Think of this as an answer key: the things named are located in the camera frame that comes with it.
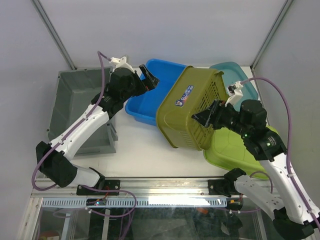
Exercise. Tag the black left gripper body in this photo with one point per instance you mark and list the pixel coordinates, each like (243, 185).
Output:
(136, 88)

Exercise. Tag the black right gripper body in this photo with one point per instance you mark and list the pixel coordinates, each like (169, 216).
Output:
(226, 118)

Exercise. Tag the blue plastic tub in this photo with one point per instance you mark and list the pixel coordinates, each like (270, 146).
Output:
(143, 108)

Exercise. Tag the olive green slotted basket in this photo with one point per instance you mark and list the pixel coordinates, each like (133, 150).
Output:
(193, 92)

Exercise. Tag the lime green plastic tub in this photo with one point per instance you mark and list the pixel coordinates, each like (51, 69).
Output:
(227, 151)

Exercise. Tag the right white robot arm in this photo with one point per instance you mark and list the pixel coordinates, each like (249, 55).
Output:
(293, 213)

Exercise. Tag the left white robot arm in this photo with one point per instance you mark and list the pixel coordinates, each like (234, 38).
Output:
(54, 158)

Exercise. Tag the teal translucent plastic tray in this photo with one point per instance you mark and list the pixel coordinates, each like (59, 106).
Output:
(232, 73)

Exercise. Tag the grey plastic storage bin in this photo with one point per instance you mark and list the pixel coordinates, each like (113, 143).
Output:
(74, 91)

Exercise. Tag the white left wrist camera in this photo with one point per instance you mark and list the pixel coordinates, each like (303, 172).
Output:
(121, 62)

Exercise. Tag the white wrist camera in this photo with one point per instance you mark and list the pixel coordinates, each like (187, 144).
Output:
(235, 93)
(121, 62)

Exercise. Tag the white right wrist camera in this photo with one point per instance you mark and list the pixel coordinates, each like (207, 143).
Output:
(235, 93)

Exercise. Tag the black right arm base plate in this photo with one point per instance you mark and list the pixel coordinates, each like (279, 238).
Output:
(221, 187)

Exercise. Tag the white slotted cable duct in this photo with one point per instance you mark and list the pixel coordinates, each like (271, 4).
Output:
(140, 202)

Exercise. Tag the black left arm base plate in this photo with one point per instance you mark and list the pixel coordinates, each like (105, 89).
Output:
(106, 185)

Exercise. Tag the aluminium mounting rail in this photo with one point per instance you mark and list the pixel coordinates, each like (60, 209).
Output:
(146, 186)

